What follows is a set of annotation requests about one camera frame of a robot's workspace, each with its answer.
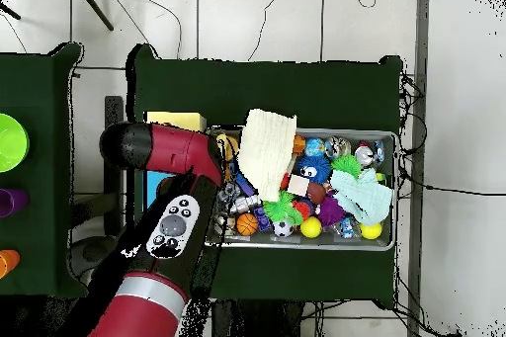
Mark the cream waffle cloth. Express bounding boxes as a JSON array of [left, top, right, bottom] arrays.
[[236, 108, 297, 203]]

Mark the shallow mesh bin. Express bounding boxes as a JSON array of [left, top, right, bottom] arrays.
[[203, 125, 399, 252]]

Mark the wooden box with three holes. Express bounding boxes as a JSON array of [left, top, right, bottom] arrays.
[[143, 110, 208, 210]]

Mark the yellow plush duck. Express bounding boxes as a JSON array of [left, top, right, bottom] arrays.
[[216, 133, 240, 162]]

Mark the green spiky ball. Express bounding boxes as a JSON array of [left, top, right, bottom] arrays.
[[262, 190, 303, 226], [330, 153, 364, 178]]

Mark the orange basketball toy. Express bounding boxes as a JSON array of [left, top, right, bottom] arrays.
[[235, 212, 260, 237]]

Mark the globe print ball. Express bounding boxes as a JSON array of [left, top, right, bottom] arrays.
[[302, 137, 326, 158]]

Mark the blue spiky ball with eyes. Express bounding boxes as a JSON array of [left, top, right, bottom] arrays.
[[294, 153, 332, 185]]

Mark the small soccer ball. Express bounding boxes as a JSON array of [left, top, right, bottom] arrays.
[[273, 218, 295, 238]]

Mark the yellow ball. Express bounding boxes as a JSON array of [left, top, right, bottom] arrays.
[[299, 215, 323, 239]]

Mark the mint waffle cloth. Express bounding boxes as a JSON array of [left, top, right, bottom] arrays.
[[329, 167, 393, 226]]

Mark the black upright panel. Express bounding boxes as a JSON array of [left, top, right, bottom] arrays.
[[103, 95, 125, 237]]

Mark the grey rounded stand base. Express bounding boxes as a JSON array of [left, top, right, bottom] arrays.
[[68, 235, 120, 279]]

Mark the black tripod leg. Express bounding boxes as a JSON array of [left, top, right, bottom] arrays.
[[0, 1, 22, 21], [72, 0, 115, 33]]

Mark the dark green side table cloth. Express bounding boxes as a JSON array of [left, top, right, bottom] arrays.
[[0, 42, 93, 299]]

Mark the lime green bowl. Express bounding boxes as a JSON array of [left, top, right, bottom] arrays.
[[0, 113, 31, 174]]

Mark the purple cup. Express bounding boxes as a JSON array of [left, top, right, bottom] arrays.
[[0, 188, 31, 218]]

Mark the orange cup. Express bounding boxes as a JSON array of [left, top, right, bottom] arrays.
[[0, 249, 22, 280]]

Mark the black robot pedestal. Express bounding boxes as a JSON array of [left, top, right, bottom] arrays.
[[212, 298, 303, 337]]

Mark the thin black floor cable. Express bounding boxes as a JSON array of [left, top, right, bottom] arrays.
[[398, 178, 506, 198]]

